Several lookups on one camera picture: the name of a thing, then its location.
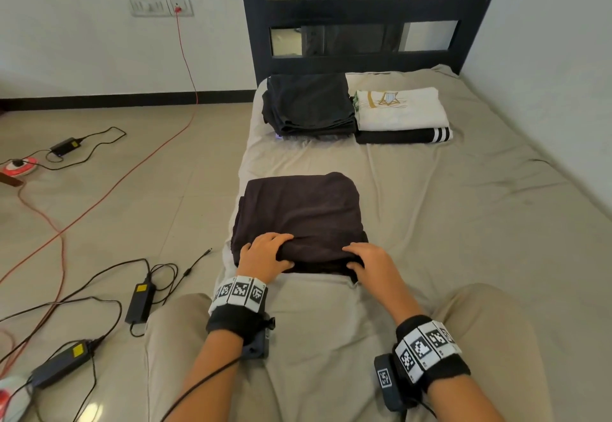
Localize person's right hand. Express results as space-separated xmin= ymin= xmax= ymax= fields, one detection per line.
xmin=342 ymin=242 xmax=416 ymax=315

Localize person's left hand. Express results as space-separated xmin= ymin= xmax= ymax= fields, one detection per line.
xmin=237 ymin=232 xmax=295 ymax=285

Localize dark brown garment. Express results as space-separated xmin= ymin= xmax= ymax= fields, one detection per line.
xmin=231 ymin=171 xmax=369 ymax=284

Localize person's right forearm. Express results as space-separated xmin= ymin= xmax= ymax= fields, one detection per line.
xmin=423 ymin=364 xmax=507 ymax=422

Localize person's left forearm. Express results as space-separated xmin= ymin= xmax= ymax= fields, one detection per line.
xmin=165 ymin=328 xmax=245 ymax=422

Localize left black wristband with markers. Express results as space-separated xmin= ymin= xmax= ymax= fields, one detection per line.
xmin=207 ymin=276 xmax=269 ymax=346

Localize black wristband with markers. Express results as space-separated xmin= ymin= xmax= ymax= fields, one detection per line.
xmin=393 ymin=314 xmax=471 ymax=394
xmin=207 ymin=276 xmax=269 ymax=346

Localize right black wristband with markers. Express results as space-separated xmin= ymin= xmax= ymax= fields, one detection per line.
xmin=393 ymin=314 xmax=471 ymax=394

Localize mattress with beige sheet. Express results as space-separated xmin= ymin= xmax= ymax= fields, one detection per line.
xmin=208 ymin=64 xmax=612 ymax=422

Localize black folded garment white stripes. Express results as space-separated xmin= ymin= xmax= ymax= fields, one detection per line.
xmin=355 ymin=127 xmax=453 ymax=145

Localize black power adapter yellow label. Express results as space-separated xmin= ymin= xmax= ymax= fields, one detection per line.
xmin=125 ymin=280 xmax=157 ymax=326
xmin=30 ymin=339 xmax=96 ymax=389

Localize dark grey folded clothes stack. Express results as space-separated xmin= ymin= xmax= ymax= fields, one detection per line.
xmin=261 ymin=73 xmax=358 ymax=138

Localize white folded garment gold print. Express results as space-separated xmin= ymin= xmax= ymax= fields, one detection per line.
xmin=354 ymin=87 xmax=450 ymax=132

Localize black skirting board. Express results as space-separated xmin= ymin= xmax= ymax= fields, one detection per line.
xmin=0 ymin=90 xmax=257 ymax=112

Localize small black power adapter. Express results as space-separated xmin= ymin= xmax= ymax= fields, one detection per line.
xmin=49 ymin=137 xmax=82 ymax=158

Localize red white extension reel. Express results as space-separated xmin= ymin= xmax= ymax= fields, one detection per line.
xmin=0 ymin=157 xmax=39 ymax=178

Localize white red round device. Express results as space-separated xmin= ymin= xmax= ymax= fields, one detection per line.
xmin=0 ymin=376 xmax=34 ymax=422

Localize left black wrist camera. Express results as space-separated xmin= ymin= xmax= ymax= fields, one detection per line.
xmin=241 ymin=316 xmax=276 ymax=360

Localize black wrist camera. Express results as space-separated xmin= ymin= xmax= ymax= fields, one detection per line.
xmin=374 ymin=354 xmax=422 ymax=413
xmin=241 ymin=316 xmax=276 ymax=360

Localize black cable with barrel plug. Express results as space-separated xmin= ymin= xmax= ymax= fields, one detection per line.
xmin=143 ymin=248 xmax=213 ymax=308

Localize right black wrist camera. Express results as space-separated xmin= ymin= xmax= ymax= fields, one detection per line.
xmin=374 ymin=354 xmax=422 ymax=413

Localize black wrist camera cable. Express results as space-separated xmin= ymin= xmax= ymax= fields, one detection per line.
xmin=160 ymin=357 xmax=242 ymax=422

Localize black adapter cable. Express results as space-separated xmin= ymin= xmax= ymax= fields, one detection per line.
xmin=0 ymin=258 xmax=180 ymax=338
xmin=0 ymin=296 xmax=122 ymax=422
xmin=0 ymin=126 xmax=127 ymax=171

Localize orange power cable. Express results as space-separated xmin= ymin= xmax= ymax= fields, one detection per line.
xmin=0 ymin=11 xmax=199 ymax=379

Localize black bed headboard frame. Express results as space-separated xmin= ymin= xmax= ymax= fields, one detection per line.
xmin=237 ymin=0 xmax=510 ymax=85

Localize white wall switch panel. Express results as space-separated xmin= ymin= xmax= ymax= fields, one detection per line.
xmin=129 ymin=0 xmax=172 ymax=17

